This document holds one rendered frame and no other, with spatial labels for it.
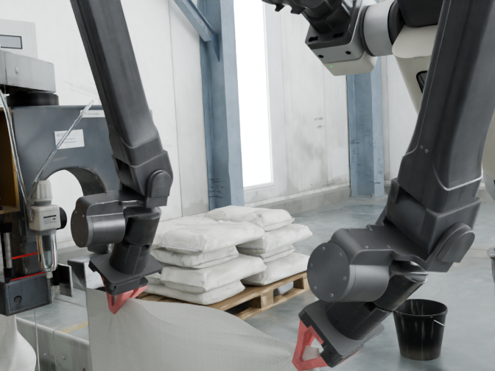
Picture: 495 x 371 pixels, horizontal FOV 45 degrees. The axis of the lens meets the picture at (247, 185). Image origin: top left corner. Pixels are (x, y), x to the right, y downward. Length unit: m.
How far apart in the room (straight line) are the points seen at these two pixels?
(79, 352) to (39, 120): 0.84
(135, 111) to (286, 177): 7.41
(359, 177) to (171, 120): 3.97
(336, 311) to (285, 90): 7.62
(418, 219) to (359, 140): 9.00
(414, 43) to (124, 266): 0.57
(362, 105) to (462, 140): 9.01
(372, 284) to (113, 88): 0.43
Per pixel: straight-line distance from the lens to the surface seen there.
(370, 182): 9.56
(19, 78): 0.97
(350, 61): 1.08
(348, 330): 0.67
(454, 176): 0.57
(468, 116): 0.54
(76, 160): 1.07
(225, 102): 6.75
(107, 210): 0.86
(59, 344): 1.80
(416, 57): 0.97
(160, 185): 0.86
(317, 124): 8.84
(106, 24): 0.79
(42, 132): 1.04
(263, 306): 4.19
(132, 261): 0.92
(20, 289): 1.03
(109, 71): 0.80
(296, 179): 8.40
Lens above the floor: 1.29
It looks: 6 degrees down
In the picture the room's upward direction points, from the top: 3 degrees counter-clockwise
